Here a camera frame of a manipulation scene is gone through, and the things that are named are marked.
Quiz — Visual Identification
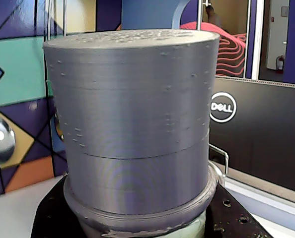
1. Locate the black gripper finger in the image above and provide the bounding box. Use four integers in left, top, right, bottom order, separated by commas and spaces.
204, 182, 272, 238
30, 182, 86, 238

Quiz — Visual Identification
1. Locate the gray salt shaker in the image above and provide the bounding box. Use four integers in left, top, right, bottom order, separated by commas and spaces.
42, 28, 221, 238

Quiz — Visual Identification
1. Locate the black Dell monitor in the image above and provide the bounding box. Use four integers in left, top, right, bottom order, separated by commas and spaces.
207, 75, 295, 208

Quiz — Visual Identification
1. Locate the steel ladle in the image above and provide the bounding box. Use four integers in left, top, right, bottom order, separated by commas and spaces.
0, 94, 16, 165

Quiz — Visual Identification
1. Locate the steel door pull bar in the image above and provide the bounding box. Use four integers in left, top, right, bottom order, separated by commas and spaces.
197, 0, 212, 32

